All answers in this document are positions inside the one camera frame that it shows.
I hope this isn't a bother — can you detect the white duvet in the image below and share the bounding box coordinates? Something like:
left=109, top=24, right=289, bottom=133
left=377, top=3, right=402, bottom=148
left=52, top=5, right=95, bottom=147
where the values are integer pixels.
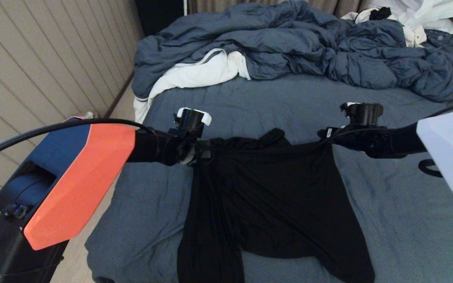
left=133, top=49, right=251, bottom=124

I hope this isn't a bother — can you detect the small black fabric item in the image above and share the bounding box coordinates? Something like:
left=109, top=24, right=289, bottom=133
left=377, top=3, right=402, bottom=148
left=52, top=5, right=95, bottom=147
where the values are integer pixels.
left=368, top=8, right=391, bottom=22

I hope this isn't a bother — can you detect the beige curtain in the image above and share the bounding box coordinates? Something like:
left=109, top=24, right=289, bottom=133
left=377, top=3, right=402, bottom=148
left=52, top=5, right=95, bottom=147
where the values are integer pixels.
left=187, top=0, right=372, bottom=16

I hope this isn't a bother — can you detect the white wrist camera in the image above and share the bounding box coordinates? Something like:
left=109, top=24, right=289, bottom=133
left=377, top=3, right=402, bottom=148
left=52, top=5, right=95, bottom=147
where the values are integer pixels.
left=173, top=107, right=212, bottom=138
left=341, top=102, right=363, bottom=114

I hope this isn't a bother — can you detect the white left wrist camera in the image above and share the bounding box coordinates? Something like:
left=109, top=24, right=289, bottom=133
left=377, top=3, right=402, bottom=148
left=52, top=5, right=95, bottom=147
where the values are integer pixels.
left=173, top=107, right=212, bottom=138

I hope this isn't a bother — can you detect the black tall furniture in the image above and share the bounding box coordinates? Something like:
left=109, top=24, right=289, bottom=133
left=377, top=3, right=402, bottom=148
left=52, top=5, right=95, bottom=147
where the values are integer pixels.
left=134, top=0, right=186, bottom=38

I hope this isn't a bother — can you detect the crumpled blue duvet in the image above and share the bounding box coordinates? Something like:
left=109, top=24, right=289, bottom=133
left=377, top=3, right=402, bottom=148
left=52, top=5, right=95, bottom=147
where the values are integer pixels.
left=131, top=0, right=453, bottom=103

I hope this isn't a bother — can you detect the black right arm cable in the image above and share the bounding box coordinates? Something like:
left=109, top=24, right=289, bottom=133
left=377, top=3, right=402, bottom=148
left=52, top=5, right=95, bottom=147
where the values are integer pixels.
left=321, top=100, right=453, bottom=148

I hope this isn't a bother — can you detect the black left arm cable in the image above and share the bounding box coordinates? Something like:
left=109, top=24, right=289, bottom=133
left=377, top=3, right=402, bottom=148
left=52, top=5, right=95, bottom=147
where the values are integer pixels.
left=0, top=118, right=152, bottom=262

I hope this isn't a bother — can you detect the white crumpled shirt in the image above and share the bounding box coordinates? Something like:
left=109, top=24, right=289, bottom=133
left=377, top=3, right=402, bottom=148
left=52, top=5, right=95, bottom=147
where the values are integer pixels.
left=341, top=0, right=453, bottom=48

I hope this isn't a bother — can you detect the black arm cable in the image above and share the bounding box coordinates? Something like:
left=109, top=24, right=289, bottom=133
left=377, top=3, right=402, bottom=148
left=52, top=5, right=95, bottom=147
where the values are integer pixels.
left=0, top=118, right=152, bottom=262
left=321, top=100, right=453, bottom=148

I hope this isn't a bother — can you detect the black t-shirt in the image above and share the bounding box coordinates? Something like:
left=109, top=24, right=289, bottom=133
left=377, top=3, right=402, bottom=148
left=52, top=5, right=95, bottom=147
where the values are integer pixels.
left=177, top=128, right=376, bottom=283

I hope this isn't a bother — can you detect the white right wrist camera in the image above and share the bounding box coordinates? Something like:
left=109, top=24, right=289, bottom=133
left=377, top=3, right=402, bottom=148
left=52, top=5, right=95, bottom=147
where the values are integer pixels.
left=341, top=102, right=363, bottom=114

